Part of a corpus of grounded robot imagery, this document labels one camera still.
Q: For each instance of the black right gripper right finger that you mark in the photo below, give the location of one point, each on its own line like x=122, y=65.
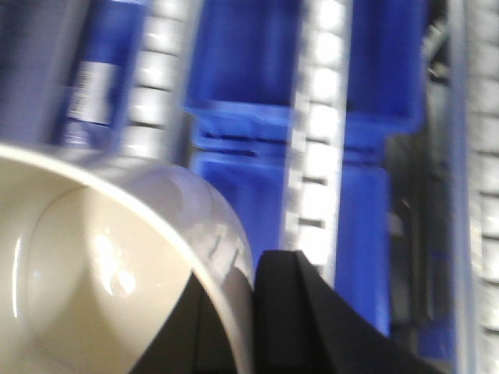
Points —
x=301, y=325

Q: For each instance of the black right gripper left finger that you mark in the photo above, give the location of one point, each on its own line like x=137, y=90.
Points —
x=192, y=339

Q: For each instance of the perforated white shelf upright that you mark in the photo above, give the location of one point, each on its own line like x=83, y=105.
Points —
x=316, y=136

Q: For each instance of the blue bin with white label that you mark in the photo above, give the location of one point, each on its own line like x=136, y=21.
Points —
x=93, y=111

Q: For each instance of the left perforated white upright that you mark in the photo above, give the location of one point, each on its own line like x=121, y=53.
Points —
x=157, y=127

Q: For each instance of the right perforated white upright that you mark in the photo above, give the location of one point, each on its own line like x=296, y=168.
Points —
x=474, y=156

